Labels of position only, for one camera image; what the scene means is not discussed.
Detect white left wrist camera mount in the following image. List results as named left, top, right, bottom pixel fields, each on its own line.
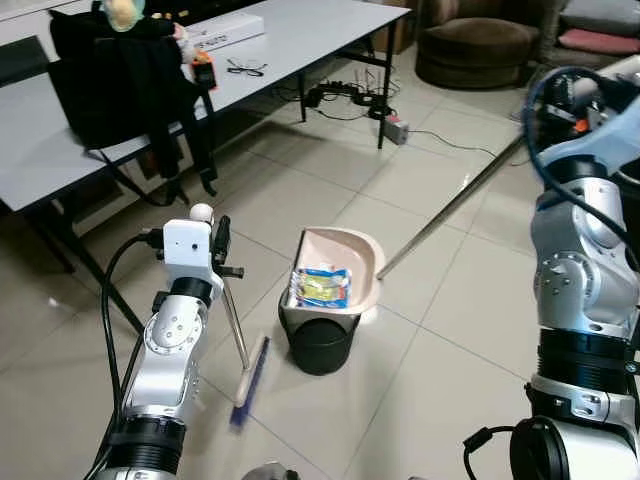
left=160, top=203, right=217, bottom=285

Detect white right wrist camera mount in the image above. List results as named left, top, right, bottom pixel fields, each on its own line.
left=596, top=95, right=640, bottom=173

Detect broom with blue bristles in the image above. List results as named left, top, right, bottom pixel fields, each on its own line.
left=218, top=275, right=272, bottom=431

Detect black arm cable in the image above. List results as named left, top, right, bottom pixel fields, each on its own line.
left=98, top=228, right=167, bottom=471
left=522, top=66, right=640, bottom=251

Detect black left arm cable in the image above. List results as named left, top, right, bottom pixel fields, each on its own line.
left=98, top=228, right=167, bottom=471

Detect doll head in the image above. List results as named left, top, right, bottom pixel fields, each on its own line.
left=99, top=0, right=153, bottom=32

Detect black eyeglasses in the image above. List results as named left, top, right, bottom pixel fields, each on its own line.
left=225, top=58, right=270, bottom=80

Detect beige long-handled dustpan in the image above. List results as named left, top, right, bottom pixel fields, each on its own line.
left=284, top=148, right=529, bottom=321

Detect pink seat cushion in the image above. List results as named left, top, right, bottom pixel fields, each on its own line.
left=555, top=27, right=640, bottom=57

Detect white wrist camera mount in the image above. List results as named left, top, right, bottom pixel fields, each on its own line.
left=160, top=203, right=217, bottom=285
left=596, top=95, right=640, bottom=173

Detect long white carton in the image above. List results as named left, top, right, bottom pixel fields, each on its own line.
left=183, top=12, right=267, bottom=53

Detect brown round ottoman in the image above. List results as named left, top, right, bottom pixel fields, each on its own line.
left=414, top=14, right=542, bottom=91

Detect grey power strip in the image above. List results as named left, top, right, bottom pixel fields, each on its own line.
left=379, top=111, right=412, bottom=148

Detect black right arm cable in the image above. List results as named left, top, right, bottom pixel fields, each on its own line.
left=522, top=66, right=640, bottom=251

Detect blue and yellow snack packet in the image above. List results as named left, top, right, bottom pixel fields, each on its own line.
left=291, top=265, right=354, bottom=310

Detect grey cushion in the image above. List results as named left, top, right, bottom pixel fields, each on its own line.
left=560, top=0, right=640, bottom=37

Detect black power strip with plugs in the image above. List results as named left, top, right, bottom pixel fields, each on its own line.
left=304, top=78, right=393, bottom=123

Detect white table with black legs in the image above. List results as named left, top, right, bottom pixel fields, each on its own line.
left=0, top=0, right=413, bottom=273

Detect black waste bin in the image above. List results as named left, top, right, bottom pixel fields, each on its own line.
left=277, top=300, right=364, bottom=378

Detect black backpack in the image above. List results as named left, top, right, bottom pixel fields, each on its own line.
left=47, top=8, right=222, bottom=206

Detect small orange and black device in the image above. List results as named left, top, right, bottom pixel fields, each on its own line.
left=189, top=50, right=220, bottom=93

